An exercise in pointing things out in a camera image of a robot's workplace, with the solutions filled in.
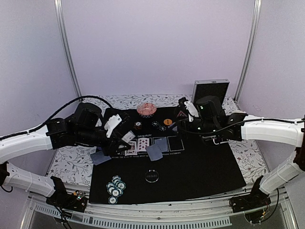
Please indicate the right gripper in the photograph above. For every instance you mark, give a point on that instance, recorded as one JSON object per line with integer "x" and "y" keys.
{"x": 183, "y": 128}

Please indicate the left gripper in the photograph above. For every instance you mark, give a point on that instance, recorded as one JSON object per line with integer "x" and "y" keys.
{"x": 111, "y": 149}

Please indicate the king face up card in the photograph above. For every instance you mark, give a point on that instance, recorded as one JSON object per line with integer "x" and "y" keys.
{"x": 133, "y": 150}

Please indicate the red black triangle card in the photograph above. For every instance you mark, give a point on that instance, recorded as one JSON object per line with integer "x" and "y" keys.
{"x": 181, "y": 114}

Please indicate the orange big blind button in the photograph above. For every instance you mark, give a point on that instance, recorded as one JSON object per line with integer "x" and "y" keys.
{"x": 167, "y": 121}

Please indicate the dealt blue card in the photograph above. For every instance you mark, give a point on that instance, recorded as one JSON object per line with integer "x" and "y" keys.
{"x": 99, "y": 158}
{"x": 154, "y": 152}
{"x": 173, "y": 127}
{"x": 162, "y": 144}

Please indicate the black poker chip stack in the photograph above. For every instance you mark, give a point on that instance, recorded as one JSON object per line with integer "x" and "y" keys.
{"x": 162, "y": 128}

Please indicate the red poker chip stack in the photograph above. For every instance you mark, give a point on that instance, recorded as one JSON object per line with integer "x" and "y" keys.
{"x": 137, "y": 126}

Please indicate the black 100 poker chip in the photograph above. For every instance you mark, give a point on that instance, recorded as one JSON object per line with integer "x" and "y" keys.
{"x": 155, "y": 124}

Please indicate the blue green chip stack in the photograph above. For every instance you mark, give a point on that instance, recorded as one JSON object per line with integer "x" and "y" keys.
{"x": 116, "y": 186}

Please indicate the clear dealer button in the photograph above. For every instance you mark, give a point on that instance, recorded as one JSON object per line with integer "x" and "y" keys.
{"x": 151, "y": 176}

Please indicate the blue white poker chip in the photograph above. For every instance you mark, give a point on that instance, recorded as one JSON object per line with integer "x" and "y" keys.
{"x": 112, "y": 200}

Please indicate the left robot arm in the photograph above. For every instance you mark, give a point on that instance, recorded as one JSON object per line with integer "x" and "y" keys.
{"x": 85, "y": 127}

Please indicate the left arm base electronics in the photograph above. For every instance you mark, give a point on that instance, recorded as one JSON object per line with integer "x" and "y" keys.
{"x": 76, "y": 201}

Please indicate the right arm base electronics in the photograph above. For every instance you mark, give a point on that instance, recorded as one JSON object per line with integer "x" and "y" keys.
{"x": 256, "y": 199}

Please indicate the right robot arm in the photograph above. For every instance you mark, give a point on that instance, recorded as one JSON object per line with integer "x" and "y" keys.
{"x": 242, "y": 126}

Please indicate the black poker mat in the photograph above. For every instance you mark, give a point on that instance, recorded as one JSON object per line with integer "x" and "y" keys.
{"x": 190, "y": 169}

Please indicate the aluminium poker chip case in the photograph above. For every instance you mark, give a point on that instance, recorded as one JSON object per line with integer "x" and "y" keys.
{"x": 210, "y": 93}

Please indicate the patterned small bowl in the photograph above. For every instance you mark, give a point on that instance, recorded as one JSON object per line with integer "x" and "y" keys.
{"x": 146, "y": 110}

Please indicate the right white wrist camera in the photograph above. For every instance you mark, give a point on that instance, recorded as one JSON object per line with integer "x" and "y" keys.
{"x": 192, "y": 111}

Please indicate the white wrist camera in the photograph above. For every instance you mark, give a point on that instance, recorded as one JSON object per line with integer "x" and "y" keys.
{"x": 192, "y": 111}
{"x": 111, "y": 124}

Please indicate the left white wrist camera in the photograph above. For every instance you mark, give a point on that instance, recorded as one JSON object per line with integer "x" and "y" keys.
{"x": 111, "y": 124}

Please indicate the front aluminium rail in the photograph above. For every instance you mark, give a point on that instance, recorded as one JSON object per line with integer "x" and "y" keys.
{"x": 201, "y": 213}

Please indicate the right aluminium frame post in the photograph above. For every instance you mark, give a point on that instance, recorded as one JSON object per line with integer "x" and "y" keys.
{"x": 249, "y": 49}

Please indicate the aluminium frame post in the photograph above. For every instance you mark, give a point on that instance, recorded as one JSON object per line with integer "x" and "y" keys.
{"x": 249, "y": 49}
{"x": 66, "y": 47}

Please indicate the left aluminium frame post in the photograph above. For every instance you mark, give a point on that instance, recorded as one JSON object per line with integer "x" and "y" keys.
{"x": 66, "y": 47}

